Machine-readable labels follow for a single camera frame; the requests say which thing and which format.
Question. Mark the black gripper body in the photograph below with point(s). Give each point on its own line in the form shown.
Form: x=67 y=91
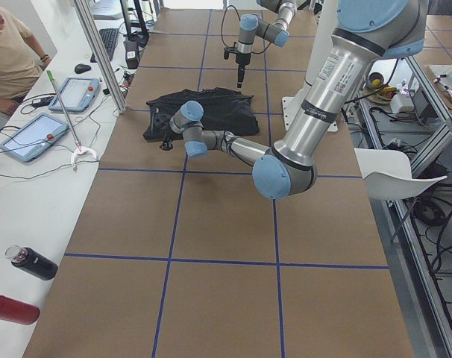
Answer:
x=242 y=59

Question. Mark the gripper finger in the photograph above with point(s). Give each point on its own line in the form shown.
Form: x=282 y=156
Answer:
x=240 y=75

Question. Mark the black t-shirt with logo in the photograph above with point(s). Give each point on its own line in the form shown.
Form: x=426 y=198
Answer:
x=223 y=109

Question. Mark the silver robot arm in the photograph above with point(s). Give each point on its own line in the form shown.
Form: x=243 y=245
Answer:
x=351 y=36
x=252 y=26

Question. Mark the black box with label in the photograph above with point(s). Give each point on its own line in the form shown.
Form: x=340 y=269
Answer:
x=131 y=54

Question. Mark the black keyboard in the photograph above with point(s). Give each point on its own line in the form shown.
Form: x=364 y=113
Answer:
x=109 y=38

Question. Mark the bowl of fruit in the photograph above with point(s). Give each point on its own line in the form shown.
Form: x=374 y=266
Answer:
x=377 y=90

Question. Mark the black computer mouse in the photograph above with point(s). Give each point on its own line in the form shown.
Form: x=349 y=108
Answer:
x=81 y=68

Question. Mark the far teach pendant tablet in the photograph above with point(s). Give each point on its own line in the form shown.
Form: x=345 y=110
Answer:
x=77 y=94

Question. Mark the teach pendant tablet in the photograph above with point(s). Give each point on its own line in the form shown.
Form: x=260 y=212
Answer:
x=77 y=94
x=34 y=138

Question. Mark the reacher grabber stick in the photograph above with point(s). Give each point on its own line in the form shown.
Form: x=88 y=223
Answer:
x=80 y=149

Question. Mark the white plastic chair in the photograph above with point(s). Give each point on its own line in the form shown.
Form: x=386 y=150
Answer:
x=388 y=176

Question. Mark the near teach pendant tablet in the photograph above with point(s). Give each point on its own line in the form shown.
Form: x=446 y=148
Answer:
x=34 y=138

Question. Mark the person in beige shirt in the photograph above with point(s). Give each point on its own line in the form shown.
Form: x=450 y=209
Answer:
x=22 y=60

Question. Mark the black water bottle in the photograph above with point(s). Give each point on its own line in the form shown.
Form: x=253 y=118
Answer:
x=32 y=262

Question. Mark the red water bottle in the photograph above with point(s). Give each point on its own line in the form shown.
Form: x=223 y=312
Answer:
x=17 y=311

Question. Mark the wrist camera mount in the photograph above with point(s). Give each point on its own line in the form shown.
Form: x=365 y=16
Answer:
x=161 y=126
x=229 y=52

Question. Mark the white central pedestal column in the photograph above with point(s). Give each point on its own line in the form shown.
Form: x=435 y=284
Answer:
x=315 y=63

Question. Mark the aluminium frame post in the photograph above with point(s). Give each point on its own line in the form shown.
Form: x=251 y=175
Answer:
x=94 y=39

